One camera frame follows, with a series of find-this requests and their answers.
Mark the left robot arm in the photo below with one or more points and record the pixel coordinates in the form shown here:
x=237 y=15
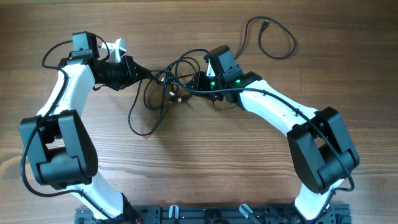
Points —
x=59 y=157

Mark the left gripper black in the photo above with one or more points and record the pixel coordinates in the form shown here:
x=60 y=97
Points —
x=130 y=66

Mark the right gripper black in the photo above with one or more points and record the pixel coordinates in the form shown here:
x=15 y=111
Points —
x=199 y=79

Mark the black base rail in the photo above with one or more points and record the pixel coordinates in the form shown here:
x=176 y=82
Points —
x=214 y=214

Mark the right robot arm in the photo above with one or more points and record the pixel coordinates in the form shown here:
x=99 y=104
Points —
x=322 y=150

